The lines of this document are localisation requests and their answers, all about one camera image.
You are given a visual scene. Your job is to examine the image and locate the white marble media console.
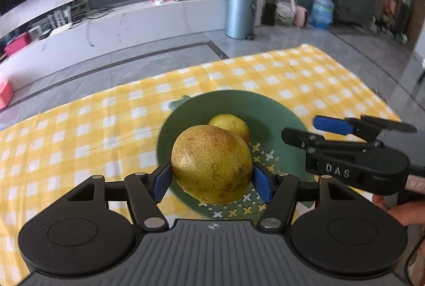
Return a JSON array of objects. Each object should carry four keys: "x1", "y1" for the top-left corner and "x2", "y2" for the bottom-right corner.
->
[{"x1": 0, "y1": 0, "x2": 264, "y2": 97}]

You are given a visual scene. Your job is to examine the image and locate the yellow checked tablecloth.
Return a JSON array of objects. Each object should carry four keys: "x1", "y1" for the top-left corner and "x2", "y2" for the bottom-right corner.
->
[{"x1": 0, "y1": 44, "x2": 402, "y2": 286}]

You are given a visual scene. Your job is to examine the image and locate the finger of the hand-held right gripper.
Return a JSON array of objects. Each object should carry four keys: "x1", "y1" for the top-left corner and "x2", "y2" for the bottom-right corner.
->
[
  {"x1": 313, "y1": 115, "x2": 418, "y2": 142},
  {"x1": 282, "y1": 127, "x2": 385, "y2": 154}
]

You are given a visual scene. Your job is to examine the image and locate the green colander bowl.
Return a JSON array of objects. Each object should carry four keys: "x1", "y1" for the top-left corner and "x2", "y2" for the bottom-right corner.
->
[{"x1": 157, "y1": 90, "x2": 317, "y2": 221}]

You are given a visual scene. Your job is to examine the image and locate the yellow-green pear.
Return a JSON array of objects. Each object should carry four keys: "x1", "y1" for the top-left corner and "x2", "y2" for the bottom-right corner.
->
[
  {"x1": 171, "y1": 124, "x2": 253, "y2": 203},
  {"x1": 208, "y1": 113, "x2": 250, "y2": 144}
]

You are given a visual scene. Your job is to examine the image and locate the white plastic bag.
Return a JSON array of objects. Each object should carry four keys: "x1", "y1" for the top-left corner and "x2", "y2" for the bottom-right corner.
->
[{"x1": 275, "y1": 0, "x2": 298, "y2": 26}]

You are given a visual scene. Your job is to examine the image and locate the blue water bottle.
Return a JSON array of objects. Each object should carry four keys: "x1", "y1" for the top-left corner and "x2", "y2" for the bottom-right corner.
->
[{"x1": 310, "y1": 0, "x2": 334, "y2": 30}]

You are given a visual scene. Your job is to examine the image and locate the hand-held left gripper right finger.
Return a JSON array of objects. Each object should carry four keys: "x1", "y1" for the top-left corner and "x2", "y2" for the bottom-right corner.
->
[{"x1": 253, "y1": 162, "x2": 362, "y2": 234}]

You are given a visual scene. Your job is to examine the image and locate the grey metal trash bin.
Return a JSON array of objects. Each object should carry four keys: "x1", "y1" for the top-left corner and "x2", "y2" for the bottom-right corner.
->
[{"x1": 226, "y1": 0, "x2": 258, "y2": 40}]

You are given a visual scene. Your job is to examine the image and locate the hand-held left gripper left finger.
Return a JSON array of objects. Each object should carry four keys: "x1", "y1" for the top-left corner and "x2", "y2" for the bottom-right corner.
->
[{"x1": 66, "y1": 162, "x2": 172, "y2": 232}]

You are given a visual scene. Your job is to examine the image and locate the pink container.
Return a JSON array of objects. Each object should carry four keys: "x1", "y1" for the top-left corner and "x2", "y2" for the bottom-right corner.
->
[{"x1": 295, "y1": 5, "x2": 310, "y2": 28}]

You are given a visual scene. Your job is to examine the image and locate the white router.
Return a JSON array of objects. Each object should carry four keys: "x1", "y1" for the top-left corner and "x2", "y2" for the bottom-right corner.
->
[{"x1": 46, "y1": 6, "x2": 76, "y2": 37}]

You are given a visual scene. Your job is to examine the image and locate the person's right hand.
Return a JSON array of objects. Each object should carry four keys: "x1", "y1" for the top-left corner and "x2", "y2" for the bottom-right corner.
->
[{"x1": 372, "y1": 195, "x2": 425, "y2": 227}]

